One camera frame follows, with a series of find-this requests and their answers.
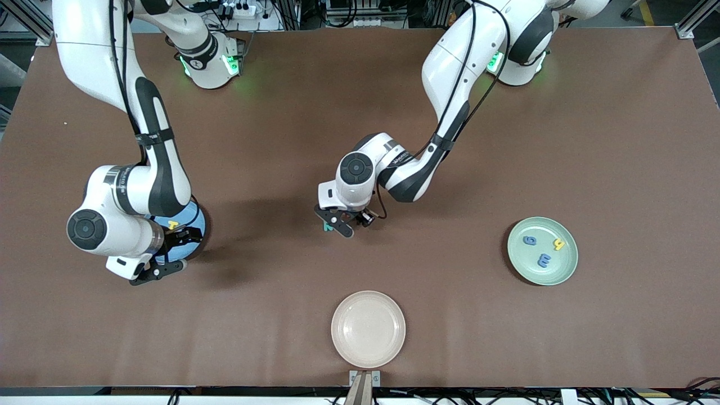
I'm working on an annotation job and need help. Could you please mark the blue plate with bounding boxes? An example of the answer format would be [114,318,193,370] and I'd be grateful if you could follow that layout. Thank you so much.
[152,201,206,263]

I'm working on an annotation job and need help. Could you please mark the beige plate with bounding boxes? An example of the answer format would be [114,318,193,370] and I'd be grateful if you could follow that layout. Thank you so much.
[331,290,407,370]

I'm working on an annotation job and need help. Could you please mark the green plate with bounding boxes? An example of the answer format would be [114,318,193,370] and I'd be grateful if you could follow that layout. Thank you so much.
[507,217,579,286]

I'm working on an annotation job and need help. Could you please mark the white power strip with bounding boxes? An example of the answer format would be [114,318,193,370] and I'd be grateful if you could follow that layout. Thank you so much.
[217,2,258,20]

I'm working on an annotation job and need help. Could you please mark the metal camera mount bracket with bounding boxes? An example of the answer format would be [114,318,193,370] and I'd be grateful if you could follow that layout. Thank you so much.
[344,370,381,405]

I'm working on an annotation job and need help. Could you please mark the aluminium frame profile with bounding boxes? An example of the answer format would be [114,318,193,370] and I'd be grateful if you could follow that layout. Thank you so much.
[675,0,720,40]
[0,0,55,47]

